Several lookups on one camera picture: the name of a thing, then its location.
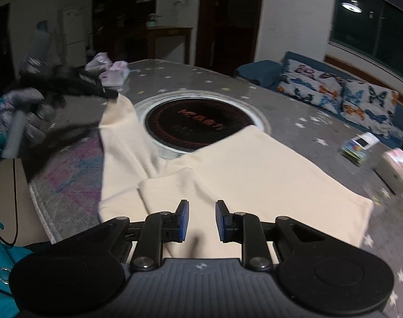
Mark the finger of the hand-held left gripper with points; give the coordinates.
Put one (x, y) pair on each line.
(92, 84)

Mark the round black induction cooktop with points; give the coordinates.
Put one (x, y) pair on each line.
(193, 122)

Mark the butterfly print cushion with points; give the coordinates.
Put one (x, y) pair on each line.
(307, 84)
(370, 106)

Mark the grey star-print tablecloth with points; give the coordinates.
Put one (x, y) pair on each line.
(287, 112)

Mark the plain blue cushion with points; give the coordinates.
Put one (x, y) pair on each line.
(259, 71)

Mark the dark window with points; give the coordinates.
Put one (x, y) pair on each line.
(377, 29)

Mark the pink tissue pack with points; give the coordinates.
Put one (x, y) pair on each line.
(115, 73)
(98, 61)

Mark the dark wooden door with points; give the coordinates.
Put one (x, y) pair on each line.
(228, 23)

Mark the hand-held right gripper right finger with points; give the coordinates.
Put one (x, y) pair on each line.
(221, 222)

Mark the colourful booklet stack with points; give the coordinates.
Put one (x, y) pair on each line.
(357, 147)

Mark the pale green jar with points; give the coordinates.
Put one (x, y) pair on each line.
(152, 21)

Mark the white refrigerator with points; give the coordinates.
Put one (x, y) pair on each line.
(73, 36)

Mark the white tissue box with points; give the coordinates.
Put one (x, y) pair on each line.
(395, 169)

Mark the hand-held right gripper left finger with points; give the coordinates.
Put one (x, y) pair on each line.
(183, 222)

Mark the person's teal jacket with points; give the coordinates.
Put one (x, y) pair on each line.
(2, 271)

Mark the blue sofa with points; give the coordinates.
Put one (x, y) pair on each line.
(402, 119)

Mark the cream pants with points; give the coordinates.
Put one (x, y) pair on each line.
(241, 179)

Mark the dark wooden bookshelf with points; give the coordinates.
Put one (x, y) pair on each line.
(121, 16)

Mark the person's left hand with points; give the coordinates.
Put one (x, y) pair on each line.
(30, 101)

